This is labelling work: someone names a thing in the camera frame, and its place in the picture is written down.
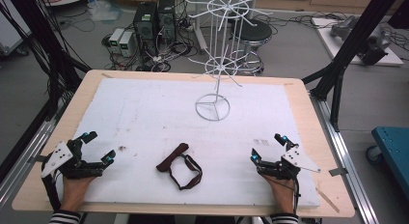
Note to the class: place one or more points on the dark brown wrist watch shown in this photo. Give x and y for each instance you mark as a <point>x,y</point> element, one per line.
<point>180,164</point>

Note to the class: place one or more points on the blue cart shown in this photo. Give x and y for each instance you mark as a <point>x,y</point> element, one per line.
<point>394,153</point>

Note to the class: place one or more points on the black computer tower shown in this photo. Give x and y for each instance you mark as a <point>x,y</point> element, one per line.
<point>167,19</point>
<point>146,27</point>

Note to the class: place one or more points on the person's striped sleeve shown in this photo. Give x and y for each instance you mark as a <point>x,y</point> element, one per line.
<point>64,217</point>
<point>284,218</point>

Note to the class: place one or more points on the clear plastic bag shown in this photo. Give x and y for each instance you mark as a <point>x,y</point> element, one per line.
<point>104,11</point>

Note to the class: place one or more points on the person's right hand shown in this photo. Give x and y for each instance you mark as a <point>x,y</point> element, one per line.
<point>283,193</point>

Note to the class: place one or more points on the person's left hand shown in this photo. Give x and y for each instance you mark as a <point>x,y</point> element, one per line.
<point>75,191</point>

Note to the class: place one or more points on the black round stool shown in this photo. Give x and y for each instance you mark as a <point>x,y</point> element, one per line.
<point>252,32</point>

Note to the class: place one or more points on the grey metal bracket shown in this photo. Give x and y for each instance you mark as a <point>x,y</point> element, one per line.
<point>337,172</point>
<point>38,158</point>

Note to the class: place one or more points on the white floor board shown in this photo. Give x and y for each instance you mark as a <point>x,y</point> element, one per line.
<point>360,56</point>

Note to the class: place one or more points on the white power supply unit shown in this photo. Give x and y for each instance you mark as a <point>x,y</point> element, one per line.
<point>127,43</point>
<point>115,40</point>

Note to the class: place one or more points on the person's right striped sleeve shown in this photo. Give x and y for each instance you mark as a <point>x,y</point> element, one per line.
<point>284,218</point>

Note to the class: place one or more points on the white foam mat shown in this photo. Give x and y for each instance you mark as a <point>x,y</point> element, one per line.
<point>160,121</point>

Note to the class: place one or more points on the aluminium rail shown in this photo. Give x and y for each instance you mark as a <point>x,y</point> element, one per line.
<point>347,159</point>
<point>22,156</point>

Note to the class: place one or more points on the person's left striped sleeve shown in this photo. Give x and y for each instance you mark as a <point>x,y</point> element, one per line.
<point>64,217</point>

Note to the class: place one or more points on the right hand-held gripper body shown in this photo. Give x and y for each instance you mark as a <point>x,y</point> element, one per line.
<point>289,162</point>

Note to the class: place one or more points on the grey machine part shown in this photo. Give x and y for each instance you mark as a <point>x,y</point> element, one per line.
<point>369,40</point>

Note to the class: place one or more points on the black frame post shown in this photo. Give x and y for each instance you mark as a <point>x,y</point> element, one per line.
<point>350,47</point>
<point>41,40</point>

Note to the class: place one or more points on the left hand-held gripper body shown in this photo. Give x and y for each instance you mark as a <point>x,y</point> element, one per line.
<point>72,166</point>

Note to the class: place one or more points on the thin wooden stick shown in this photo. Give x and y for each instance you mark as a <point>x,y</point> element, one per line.
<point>327,200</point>

